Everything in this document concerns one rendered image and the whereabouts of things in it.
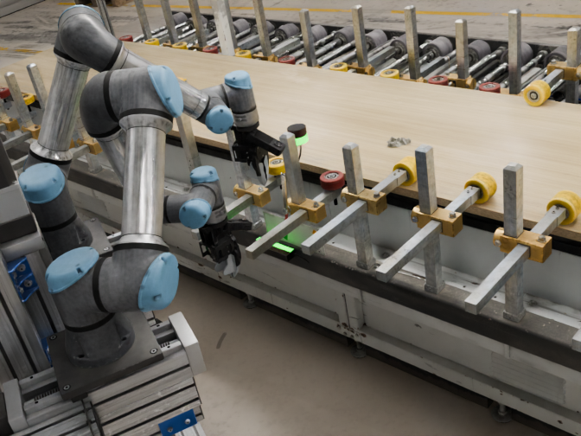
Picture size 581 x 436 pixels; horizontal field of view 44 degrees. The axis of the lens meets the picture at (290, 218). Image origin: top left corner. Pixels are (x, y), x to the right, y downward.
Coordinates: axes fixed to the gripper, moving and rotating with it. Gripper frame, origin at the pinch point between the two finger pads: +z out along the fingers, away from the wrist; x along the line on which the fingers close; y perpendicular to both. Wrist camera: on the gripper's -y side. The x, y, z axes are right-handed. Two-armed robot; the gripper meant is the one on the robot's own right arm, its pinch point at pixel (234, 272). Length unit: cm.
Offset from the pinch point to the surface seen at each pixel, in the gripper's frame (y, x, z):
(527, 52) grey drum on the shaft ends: -188, 0, 0
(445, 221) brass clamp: -33, 53, -14
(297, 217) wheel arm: -28.2, 1.4, -3.4
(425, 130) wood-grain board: -90, 10, -7
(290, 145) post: -34.4, -2.3, -25.1
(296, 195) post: -33.4, -2.9, -7.8
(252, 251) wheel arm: -7.4, 1.5, -3.3
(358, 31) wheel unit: -142, -58, -20
